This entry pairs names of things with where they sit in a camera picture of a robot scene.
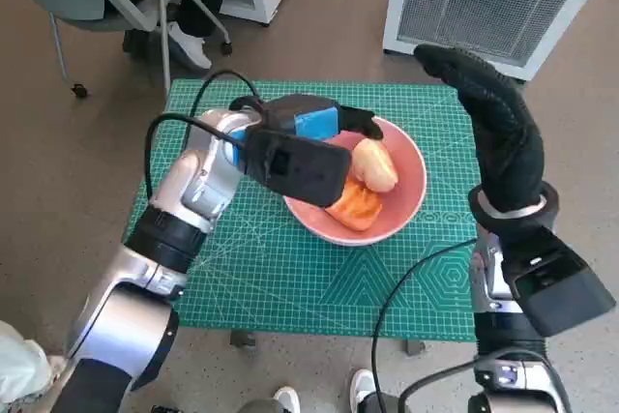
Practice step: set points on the round toy bread bun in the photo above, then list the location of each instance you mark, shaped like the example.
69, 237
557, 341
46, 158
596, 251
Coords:
374, 168

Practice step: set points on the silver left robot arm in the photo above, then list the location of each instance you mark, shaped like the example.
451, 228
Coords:
203, 185

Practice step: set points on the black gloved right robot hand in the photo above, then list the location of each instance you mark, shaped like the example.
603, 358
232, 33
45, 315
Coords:
508, 147

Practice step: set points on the pink bowl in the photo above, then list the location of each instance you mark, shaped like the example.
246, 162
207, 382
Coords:
406, 181

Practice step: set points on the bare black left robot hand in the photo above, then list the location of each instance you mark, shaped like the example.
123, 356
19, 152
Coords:
316, 118

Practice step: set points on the large white mesh cabinet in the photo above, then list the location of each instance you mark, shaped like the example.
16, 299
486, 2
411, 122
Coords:
483, 7

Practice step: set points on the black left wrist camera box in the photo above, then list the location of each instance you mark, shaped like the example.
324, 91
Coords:
300, 166

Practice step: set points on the green cutting mat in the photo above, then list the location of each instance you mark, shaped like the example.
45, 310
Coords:
290, 282

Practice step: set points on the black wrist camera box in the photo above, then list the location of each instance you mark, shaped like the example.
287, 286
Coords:
561, 287
300, 166

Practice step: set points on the white shoe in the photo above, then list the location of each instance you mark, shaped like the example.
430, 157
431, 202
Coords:
287, 399
362, 384

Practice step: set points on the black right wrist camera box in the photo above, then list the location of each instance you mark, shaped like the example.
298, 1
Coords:
561, 287

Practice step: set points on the person in light clothing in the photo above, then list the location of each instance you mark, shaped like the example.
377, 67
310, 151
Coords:
19, 369

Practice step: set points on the grey office chair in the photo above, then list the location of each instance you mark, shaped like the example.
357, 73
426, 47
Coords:
130, 7

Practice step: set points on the long braided toy bread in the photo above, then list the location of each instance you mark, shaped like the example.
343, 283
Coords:
360, 207

